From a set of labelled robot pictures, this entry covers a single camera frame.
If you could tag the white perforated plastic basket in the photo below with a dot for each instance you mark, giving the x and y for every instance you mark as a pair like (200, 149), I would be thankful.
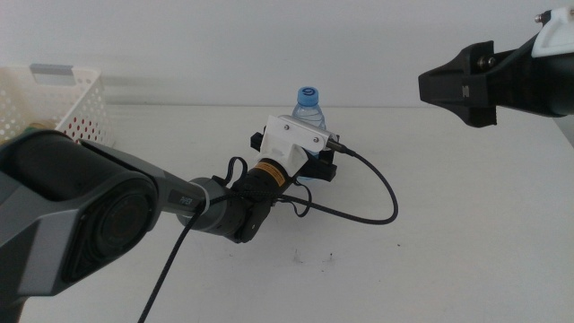
(96, 89)

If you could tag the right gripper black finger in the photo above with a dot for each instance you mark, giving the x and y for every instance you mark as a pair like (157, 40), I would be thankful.
(466, 63)
(475, 103)

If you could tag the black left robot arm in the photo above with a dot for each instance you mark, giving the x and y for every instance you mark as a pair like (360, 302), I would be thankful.
(67, 202)

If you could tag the clear water bottle blue cap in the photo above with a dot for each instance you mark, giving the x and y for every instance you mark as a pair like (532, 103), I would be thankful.
(309, 114)

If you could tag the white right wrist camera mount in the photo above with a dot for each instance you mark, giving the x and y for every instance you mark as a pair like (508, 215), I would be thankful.
(558, 36)

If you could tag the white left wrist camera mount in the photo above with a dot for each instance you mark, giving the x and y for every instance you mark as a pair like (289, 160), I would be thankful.
(287, 134)

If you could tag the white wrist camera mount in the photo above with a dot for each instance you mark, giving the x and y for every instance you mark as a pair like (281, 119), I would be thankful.
(558, 36)
(287, 134)

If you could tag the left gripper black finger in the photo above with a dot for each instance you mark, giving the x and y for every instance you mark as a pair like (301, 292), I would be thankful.
(326, 158)
(257, 141)

